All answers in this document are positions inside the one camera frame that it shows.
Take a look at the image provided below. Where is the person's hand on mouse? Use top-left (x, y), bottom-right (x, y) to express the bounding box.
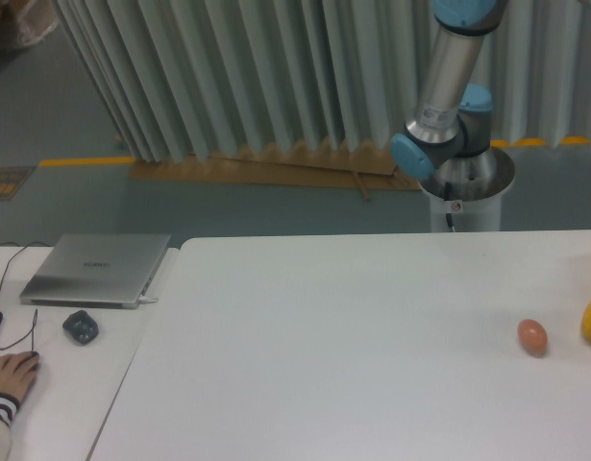
top-left (0, 352), bottom-right (40, 403)

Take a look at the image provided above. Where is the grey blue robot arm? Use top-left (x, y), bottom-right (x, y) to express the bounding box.
top-left (390, 1), bottom-right (515, 202)

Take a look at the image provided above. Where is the striped sleeve forearm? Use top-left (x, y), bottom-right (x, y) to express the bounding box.
top-left (0, 393), bottom-right (20, 461)

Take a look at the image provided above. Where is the black earbuds case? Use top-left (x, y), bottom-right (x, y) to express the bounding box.
top-left (62, 310), bottom-right (99, 346)

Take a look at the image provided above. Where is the silver closed laptop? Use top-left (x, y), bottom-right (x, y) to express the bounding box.
top-left (19, 233), bottom-right (171, 308)

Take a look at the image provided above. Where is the grey folding partition screen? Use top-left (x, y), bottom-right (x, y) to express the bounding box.
top-left (54, 1), bottom-right (591, 161)

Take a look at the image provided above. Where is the brown egg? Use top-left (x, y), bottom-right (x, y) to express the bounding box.
top-left (517, 319), bottom-right (548, 357)

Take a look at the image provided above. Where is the white laptop cable plug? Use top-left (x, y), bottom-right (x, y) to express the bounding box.
top-left (138, 297), bottom-right (159, 304)

